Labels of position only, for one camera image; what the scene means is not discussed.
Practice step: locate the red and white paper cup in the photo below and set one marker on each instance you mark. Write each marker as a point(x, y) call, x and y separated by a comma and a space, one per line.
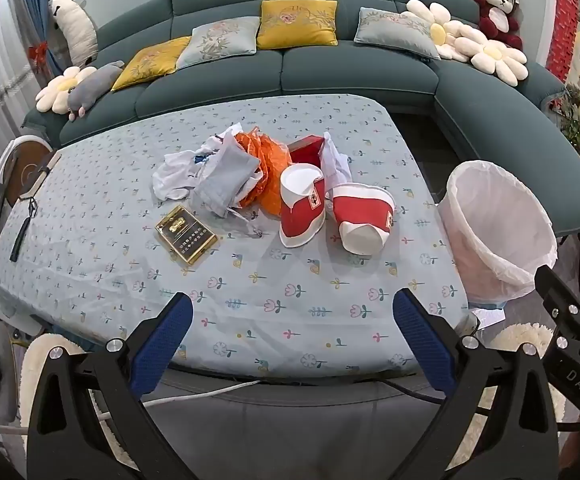
point(302, 215)
point(364, 210)

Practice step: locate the white flower cushion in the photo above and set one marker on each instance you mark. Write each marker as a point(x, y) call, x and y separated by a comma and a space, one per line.
point(439, 30)
point(494, 55)
point(57, 92)

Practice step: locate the black tassel pendant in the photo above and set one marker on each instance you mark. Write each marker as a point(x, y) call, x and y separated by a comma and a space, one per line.
point(22, 230)

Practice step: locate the white paper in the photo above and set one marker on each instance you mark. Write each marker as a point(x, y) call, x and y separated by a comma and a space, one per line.
point(337, 165)

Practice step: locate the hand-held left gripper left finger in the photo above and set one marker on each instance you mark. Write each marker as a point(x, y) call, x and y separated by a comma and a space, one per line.
point(170, 335)

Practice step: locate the teal sectional sofa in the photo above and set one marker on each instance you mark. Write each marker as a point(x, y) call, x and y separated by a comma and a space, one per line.
point(320, 70)

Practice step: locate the large yellow embroidered cushion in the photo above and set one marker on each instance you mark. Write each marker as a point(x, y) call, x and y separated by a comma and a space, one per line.
point(297, 25)

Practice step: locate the blue and white curtain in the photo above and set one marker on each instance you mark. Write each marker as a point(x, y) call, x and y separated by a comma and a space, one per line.
point(0, 85)

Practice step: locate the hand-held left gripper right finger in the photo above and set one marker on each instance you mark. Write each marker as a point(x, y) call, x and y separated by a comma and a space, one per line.
point(419, 335)

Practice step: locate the light blue embroidered cushion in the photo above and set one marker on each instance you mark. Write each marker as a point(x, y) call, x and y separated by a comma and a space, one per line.
point(394, 27)
point(220, 40)

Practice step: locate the trash bin with white liner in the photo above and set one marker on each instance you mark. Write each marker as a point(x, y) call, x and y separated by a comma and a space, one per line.
point(484, 260)

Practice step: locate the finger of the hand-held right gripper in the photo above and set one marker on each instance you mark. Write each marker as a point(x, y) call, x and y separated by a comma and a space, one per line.
point(562, 310)

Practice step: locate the gold cigarette pack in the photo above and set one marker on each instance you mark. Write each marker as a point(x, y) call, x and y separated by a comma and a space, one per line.
point(185, 235)

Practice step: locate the grey seal plush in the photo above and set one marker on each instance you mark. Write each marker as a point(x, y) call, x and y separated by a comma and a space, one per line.
point(95, 85)

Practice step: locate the floral light blue tablecloth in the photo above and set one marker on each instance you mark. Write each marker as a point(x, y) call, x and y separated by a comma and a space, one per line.
point(270, 270)

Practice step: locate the red bear plush toy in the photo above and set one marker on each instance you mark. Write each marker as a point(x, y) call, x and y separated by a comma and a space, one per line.
point(499, 15)

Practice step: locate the red curtain tassel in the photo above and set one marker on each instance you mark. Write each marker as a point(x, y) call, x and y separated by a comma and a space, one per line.
point(39, 54)

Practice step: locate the small yellow embroidered cushion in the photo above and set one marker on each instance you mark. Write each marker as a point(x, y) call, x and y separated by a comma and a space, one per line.
point(150, 62)

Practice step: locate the orange plastic bag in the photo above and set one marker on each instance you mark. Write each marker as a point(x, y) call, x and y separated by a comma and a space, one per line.
point(270, 160)

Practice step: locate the fluffy cream fabric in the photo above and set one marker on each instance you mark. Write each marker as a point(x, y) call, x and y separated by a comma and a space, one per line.
point(519, 335)
point(35, 360)

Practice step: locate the white bolster plush toy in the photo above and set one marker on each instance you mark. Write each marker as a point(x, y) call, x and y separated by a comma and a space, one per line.
point(77, 30)

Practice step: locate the red cardboard box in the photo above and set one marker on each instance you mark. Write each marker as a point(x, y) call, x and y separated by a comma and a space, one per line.
point(307, 152)

